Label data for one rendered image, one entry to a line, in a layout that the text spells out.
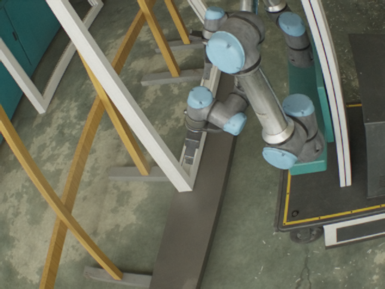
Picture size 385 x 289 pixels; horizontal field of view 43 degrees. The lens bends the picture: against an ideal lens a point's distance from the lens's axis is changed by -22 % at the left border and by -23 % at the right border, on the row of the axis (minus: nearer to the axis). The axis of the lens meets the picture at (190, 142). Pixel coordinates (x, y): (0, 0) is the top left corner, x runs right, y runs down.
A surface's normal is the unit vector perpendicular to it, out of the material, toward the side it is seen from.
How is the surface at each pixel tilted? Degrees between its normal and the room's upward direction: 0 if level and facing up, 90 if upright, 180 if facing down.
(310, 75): 0
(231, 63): 82
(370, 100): 0
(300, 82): 0
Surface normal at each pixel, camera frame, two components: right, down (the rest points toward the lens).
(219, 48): -0.56, 0.65
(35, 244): -0.30, -0.64
